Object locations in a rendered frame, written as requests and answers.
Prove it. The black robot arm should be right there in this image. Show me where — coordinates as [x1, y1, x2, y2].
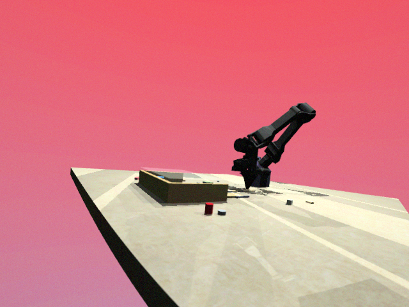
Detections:
[233, 102, 316, 169]

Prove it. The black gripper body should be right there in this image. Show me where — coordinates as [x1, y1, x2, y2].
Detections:
[231, 154, 270, 176]

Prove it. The red cylinder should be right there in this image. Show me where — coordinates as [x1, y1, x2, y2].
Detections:
[204, 203, 213, 214]

